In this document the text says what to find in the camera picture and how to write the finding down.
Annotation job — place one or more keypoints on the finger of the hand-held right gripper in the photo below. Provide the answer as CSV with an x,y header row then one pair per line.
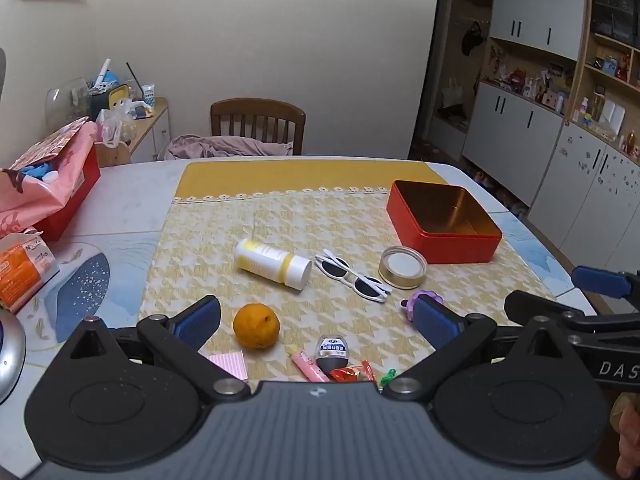
x,y
540,305
600,281

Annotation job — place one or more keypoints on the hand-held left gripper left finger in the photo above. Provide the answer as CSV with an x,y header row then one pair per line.
x,y
200,317

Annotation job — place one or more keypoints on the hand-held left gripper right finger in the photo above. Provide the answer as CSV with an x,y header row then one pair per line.
x,y
435,322

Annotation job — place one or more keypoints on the purple plastic toy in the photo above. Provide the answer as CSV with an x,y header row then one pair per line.
x,y
409,305

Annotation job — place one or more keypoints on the pink striped notepad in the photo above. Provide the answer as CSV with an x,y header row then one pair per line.
x,y
230,363

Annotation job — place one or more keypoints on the orange fruit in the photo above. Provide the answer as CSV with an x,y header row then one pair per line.
x,y
256,326

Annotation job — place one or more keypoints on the red metal tin box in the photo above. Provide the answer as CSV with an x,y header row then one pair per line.
x,y
440,246

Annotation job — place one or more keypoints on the white yellow plastic bottle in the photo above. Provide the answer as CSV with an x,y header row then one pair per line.
x,y
270,262

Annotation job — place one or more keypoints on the white frame sunglasses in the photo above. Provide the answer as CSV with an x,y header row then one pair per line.
x,y
336,268

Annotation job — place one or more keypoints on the person's right hand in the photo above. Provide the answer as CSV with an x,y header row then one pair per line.
x,y
631,440

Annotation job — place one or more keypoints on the round gold tin lid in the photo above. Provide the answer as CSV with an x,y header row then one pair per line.
x,y
402,267

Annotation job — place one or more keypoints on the clear red snack packet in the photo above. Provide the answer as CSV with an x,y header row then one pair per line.
x,y
368,371

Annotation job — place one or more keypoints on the red candy wrapper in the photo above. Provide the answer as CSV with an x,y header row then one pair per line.
x,y
345,374

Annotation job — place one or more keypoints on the grey white round container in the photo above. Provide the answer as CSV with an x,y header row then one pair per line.
x,y
331,352

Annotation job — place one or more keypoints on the pink tube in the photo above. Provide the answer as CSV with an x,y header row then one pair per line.
x,y
307,365

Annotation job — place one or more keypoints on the yellow houndstooth tablecloth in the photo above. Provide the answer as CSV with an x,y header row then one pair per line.
x,y
300,210

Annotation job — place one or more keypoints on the pink cloth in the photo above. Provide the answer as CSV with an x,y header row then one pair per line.
x,y
215,147

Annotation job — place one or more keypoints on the red storage box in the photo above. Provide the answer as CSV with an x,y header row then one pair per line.
x,y
75,195

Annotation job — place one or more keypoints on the orange white paper packet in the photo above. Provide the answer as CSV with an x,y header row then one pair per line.
x,y
20,270

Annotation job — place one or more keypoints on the wooden side table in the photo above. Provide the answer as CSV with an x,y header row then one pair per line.
x,y
145,132

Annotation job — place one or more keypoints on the grey round device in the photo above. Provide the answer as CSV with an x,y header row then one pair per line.
x,y
10,355

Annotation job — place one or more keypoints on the red box with pink bag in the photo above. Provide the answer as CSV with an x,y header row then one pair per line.
x,y
45,195

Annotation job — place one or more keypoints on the brown wooden chair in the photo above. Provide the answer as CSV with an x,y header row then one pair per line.
x,y
257,120

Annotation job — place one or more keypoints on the clear plastic bag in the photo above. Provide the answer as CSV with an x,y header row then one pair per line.
x,y
116,125

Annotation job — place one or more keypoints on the white hanging bag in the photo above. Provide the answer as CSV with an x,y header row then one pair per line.
x,y
453,94

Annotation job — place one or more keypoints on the yellow grey box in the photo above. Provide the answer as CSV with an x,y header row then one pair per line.
x,y
112,100

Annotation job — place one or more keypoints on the black hanging bag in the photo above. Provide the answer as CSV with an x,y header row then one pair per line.
x,y
472,40

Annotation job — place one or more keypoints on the white wall cabinet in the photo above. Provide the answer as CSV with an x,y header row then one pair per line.
x,y
530,130

